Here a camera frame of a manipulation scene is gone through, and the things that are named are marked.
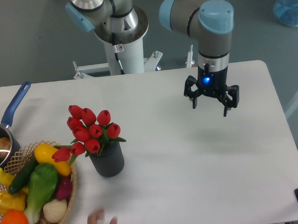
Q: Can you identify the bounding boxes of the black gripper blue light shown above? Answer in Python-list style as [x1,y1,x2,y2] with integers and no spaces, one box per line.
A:
[184,63,240,117]

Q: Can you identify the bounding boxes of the dark green cucumber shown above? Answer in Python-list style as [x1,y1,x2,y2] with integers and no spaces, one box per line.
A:
[8,156,39,194]

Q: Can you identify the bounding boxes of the purple red onion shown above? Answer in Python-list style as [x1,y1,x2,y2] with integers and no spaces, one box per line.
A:
[54,176,73,200]

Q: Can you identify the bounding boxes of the blue handled saucepan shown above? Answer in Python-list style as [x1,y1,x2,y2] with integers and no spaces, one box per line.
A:
[0,81,31,168]

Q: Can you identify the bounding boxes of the green bok choy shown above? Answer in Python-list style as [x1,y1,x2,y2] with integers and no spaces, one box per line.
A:
[24,163,58,224]

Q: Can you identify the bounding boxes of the blue plastic bag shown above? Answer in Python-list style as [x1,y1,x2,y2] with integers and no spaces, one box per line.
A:
[273,0,298,28]

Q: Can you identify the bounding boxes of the yellow banana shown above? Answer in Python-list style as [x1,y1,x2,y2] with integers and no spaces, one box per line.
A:
[0,167,15,188]

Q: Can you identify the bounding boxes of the dark grey ribbed vase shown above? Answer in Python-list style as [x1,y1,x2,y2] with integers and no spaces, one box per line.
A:
[89,142,125,177]

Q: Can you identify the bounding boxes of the brown bread roll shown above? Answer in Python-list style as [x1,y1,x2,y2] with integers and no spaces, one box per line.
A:
[0,137,11,159]

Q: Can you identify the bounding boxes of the red tulip bouquet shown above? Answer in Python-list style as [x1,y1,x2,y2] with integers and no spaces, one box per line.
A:
[52,105,126,164]

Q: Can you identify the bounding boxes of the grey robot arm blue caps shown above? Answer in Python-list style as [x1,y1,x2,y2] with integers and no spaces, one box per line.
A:
[65,0,239,111]

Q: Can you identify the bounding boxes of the yellow bell pepper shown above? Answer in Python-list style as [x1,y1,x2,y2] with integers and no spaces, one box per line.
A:
[34,143,72,176]

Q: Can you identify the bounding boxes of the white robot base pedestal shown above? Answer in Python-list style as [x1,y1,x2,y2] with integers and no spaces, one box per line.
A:
[73,6,163,79]

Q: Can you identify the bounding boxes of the white garlic bulb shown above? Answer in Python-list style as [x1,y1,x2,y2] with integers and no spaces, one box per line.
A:
[43,199,67,223]

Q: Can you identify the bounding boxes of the woven wicker basket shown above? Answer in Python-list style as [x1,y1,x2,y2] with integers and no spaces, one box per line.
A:
[0,141,77,224]

